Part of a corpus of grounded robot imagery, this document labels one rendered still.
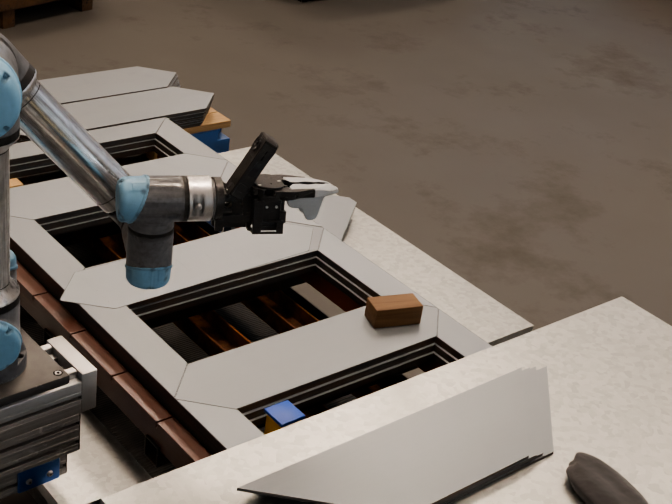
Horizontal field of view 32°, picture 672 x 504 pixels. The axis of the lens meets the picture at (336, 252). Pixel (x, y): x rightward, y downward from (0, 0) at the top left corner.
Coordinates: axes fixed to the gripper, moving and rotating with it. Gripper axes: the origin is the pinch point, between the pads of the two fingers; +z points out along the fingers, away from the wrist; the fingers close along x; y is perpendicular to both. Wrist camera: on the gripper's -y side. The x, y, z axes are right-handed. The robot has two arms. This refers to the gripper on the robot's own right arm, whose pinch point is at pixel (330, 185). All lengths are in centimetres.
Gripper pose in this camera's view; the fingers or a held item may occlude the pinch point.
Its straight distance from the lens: 197.3
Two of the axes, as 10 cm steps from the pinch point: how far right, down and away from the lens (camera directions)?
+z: 9.6, -0.2, 2.9
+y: -0.9, 9.3, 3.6
